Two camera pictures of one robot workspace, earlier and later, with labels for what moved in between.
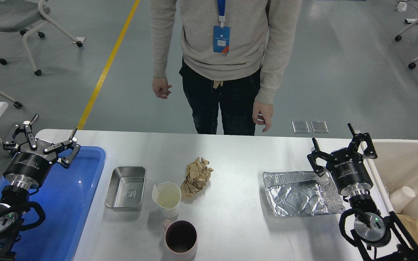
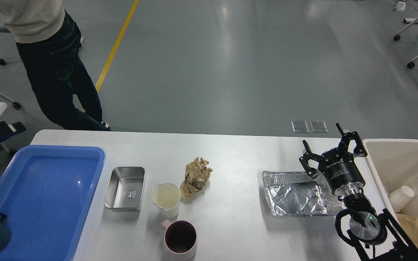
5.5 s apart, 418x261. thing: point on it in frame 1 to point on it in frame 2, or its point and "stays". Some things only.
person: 246,82 to 49,39
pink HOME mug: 181,240 stays
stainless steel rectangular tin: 126,189 stays
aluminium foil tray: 302,193 stays
